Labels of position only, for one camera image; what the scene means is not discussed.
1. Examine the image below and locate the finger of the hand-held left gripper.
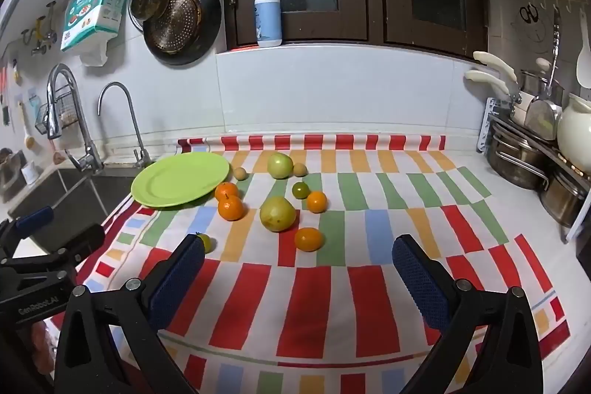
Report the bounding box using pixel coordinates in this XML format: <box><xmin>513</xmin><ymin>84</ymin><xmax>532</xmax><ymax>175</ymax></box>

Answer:
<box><xmin>0</xmin><ymin>224</ymin><xmax>106</xmax><ymax>284</ymax></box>
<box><xmin>0</xmin><ymin>206</ymin><xmax>55</xmax><ymax>261</ymax></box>

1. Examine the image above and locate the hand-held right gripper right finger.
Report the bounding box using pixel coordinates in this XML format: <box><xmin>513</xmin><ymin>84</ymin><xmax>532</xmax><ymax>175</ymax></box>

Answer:
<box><xmin>392</xmin><ymin>234</ymin><xmax>544</xmax><ymax>394</ymax></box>

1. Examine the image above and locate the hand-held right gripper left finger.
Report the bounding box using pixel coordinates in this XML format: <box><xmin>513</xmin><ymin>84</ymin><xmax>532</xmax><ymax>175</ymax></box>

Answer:
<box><xmin>54</xmin><ymin>233</ymin><xmax>206</xmax><ymax>394</ymax></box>

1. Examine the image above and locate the orange tangerine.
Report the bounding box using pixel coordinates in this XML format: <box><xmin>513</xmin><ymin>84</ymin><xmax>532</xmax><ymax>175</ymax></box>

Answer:
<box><xmin>218</xmin><ymin>195</ymin><xmax>245</xmax><ymax>222</ymax></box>
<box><xmin>215</xmin><ymin>182</ymin><xmax>240</xmax><ymax>202</ymax></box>
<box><xmin>294</xmin><ymin>227</ymin><xmax>325</xmax><ymax>252</ymax></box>
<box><xmin>307</xmin><ymin>191</ymin><xmax>328</xmax><ymax>214</ymax></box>

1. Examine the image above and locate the green plate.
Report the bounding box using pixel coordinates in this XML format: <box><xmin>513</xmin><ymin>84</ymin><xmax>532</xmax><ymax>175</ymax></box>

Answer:
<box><xmin>130</xmin><ymin>152</ymin><xmax>230</xmax><ymax>209</ymax></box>

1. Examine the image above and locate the yellow-green apple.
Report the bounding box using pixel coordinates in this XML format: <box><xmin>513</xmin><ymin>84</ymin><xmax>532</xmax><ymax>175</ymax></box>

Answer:
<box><xmin>259</xmin><ymin>196</ymin><xmax>297</xmax><ymax>233</ymax></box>

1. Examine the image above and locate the steel sink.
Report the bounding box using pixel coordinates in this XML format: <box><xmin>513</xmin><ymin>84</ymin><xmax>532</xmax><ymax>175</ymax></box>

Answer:
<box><xmin>0</xmin><ymin>165</ymin><xmax>153</xmax><ymax>256</ymax></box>

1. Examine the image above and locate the colourful striped tablecloth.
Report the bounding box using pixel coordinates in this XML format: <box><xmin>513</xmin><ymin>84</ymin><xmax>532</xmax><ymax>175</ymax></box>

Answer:
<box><xmin>51</xmin><ymin>134</ymin><xmax>571</xmax><ymax>394</ymax></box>

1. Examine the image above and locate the chrome pull-down faucet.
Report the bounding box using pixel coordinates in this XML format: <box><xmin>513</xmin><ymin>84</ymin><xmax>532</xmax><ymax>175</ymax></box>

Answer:
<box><xmin>46</xmin><ymin>63</ymin><xmax>105</xmax><ymax>173</ymax></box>

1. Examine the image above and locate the slim gooseneck faucet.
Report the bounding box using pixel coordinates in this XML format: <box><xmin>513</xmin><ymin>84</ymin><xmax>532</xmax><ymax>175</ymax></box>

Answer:
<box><xmin>97</xmin><ymin>82</ymin><xmax>155</xmax><ymax>168</ymax></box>

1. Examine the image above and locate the large green apple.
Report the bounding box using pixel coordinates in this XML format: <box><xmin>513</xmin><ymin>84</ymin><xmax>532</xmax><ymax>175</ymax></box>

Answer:
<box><xmin>267</xmin><ymin>152</ymin><xmax>295</xmax><ymax>179</ymax></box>

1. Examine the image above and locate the white blue cutting board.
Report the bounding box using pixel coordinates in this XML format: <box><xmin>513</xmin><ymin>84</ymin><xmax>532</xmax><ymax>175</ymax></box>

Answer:
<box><xmin>479</xmin><ymin>97</ymin><xmax>502</xmax><ymax>155</ymax></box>

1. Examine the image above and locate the steel spatula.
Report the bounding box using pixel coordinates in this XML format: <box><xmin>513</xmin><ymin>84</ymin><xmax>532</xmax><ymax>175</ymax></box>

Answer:
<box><xmin>524</xmin><ymin>8</ymin><xmax>564</xmax><ymax>141</ymax></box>

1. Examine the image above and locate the white jug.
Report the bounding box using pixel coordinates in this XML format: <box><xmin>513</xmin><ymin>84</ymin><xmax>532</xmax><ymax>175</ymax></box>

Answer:
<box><xmin>556</xmin><ymin>93</ymin><xmax>591</xmax><ymax>161</ymax></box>

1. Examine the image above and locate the teal tissue pack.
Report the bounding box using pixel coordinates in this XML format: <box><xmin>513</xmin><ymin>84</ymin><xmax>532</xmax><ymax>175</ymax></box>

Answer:
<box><xmin>60</xmin><ymin>0</ymin><xmax>130</xmax><ymax>67</ymax></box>

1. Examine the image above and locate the copper colander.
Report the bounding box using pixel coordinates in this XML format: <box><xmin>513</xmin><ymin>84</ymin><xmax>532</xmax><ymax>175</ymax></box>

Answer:
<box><xmin>147</xmin><ymin>0</ymin><xmax>204</xmax><ymax>53</ymax></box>

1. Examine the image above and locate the black frying pan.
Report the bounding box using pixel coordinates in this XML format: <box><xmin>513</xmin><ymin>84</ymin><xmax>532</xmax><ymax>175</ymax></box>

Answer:
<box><xmin>142</xmin><ymin>0</ymin><xmax>223</xmax><ymax>66</ymax></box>

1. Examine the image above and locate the white rice paddle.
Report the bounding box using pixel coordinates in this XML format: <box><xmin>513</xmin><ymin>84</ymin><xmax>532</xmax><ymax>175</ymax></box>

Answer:
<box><xmin>575</xmin><ymin>13</ymin><xmax>591</xmax><ymax>89</ymax></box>

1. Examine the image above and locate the white blue pump bottle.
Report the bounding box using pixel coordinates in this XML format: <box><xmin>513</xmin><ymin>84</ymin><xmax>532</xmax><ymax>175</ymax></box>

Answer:
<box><xmin>253</xmin><ymin>0</ymin><xmax>283</xmax><ymax>48</ymax></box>

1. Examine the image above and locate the wire wall basket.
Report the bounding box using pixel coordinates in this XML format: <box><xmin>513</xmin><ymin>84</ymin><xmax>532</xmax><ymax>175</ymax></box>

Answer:
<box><xmin>34</xmin><ymin>92</ymin><xmax>81</xmax><ymax>134</ymax></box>

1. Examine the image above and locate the brass wall hook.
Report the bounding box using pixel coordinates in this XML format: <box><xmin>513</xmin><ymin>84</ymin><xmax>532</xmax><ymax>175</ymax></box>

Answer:
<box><xmin>21</xmin><ymin>1</ymin><xmax>58</xmax><ymax>55</ymax></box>

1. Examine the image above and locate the cream handled knife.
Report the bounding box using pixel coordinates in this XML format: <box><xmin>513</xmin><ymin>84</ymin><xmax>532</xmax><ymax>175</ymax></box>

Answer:
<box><xmin>464</xmin><ymin>70</ymin><xmax>511</xmax><ymax>97</ymax></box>
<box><xmin>472</xmin><ymin>51</ymin><xmax>518</xmax><ymax>83</ymax></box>

